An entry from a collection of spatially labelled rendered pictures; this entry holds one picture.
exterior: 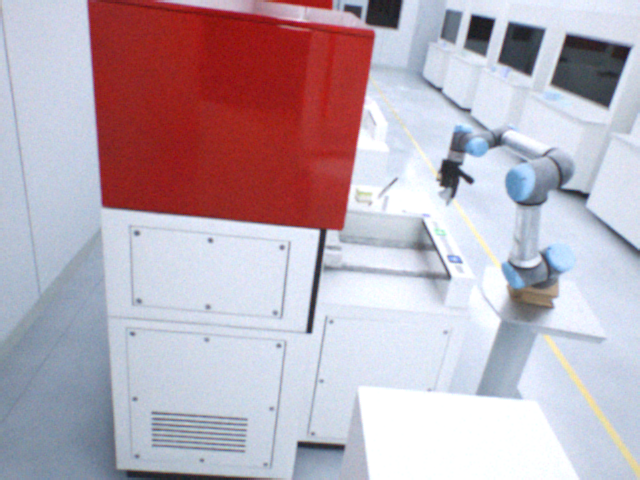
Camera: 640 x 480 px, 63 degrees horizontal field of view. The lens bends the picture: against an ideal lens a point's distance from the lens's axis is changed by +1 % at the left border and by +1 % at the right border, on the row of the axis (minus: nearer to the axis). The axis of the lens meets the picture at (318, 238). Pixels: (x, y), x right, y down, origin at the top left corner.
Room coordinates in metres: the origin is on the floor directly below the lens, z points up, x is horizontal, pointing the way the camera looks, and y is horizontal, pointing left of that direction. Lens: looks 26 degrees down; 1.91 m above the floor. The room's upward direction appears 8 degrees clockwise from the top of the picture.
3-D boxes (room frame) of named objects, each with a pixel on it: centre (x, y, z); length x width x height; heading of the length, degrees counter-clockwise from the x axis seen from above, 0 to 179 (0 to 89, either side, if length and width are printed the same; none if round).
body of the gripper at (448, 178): (2.16, -0.53, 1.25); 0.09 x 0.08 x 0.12; 95
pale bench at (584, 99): (6.85, -3.24, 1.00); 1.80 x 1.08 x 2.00; 5
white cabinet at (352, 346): (2.16, -0.29, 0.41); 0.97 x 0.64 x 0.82; 5
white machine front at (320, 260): (1.86, 0.02, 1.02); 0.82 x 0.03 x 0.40; 5
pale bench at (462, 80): (11.23, -2.88, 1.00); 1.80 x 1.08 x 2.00; 5
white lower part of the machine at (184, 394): (1.84, 0.36, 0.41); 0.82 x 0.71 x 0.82; 5
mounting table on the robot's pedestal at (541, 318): (1.94, -0.96, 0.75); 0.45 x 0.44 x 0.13; 86
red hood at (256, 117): (1.84, 0.33, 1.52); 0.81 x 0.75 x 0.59; 5
